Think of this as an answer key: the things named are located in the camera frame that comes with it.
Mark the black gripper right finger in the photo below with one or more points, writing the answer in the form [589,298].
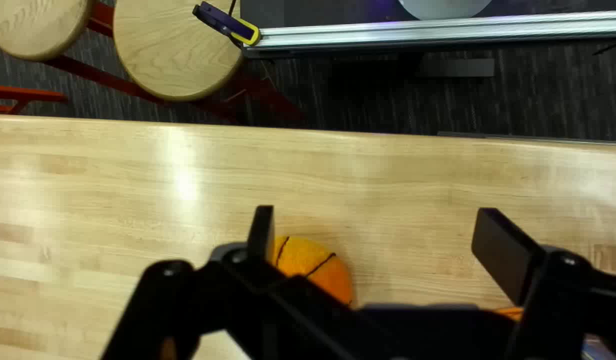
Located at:
[508,257]

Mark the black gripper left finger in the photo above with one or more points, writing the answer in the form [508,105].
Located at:
[261,232]

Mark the robot base platform aluminium edge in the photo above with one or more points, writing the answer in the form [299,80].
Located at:
[454,31]

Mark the orange pumpkin toy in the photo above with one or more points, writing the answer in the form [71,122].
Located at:
[308,260]

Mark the round wooden stool red legs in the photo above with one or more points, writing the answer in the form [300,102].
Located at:
[175,53]
[34,26]

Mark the blue clamp with yellow tip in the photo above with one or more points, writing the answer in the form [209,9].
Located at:
[221,21]

